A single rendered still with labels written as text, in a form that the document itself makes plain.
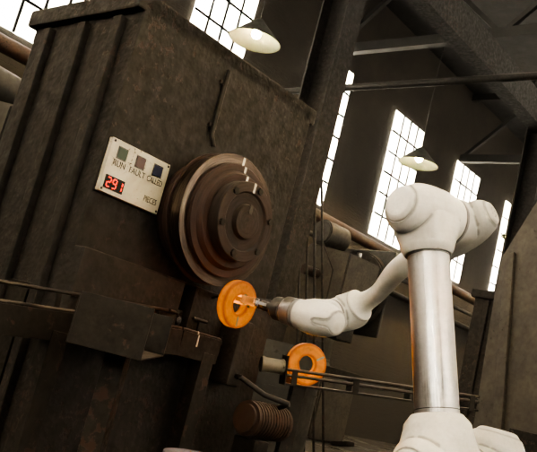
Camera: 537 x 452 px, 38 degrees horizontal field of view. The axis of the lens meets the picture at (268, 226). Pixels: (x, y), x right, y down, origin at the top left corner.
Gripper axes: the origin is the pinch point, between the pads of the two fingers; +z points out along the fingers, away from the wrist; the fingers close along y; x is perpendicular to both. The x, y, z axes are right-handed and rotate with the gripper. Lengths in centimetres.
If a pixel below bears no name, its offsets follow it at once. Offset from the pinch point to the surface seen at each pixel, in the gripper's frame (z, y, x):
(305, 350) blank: 5, 49, -9
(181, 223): 18.1, -17.5, 18.4
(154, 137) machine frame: 35, -26, 45
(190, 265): 17.5, -8.6, 6.3
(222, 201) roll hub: 10.2, -10.1, 29.5
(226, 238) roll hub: 9.7, -4.0, 18.6
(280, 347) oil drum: 163, 228, -8
